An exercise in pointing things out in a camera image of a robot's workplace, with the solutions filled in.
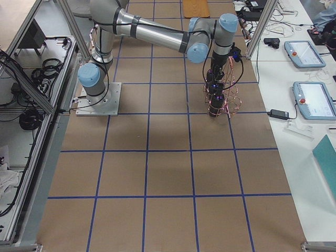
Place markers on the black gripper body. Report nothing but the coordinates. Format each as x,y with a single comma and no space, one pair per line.
217,59

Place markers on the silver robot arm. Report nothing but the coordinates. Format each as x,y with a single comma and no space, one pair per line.
202,37

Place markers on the wooden tray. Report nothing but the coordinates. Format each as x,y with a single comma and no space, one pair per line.
195,8

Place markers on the black handheld device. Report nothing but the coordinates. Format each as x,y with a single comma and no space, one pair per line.
272,42

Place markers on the black power adapter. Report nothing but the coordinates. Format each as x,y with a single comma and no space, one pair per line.
278,114

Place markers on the upper teach pendant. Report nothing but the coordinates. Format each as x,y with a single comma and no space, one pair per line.
303,54

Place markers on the teach pendant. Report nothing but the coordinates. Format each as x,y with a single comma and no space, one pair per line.
303,54
314,101

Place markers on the lower teach pendant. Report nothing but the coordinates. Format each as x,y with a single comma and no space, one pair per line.
314,101

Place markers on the teal notebook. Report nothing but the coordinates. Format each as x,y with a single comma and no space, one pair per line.
324,153

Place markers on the copper wire bottle basket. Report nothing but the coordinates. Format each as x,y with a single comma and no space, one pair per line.
232,100

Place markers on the aluminium frame post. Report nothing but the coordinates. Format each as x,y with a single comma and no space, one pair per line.
263,21

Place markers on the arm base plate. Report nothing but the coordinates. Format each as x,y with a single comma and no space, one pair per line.
103,105

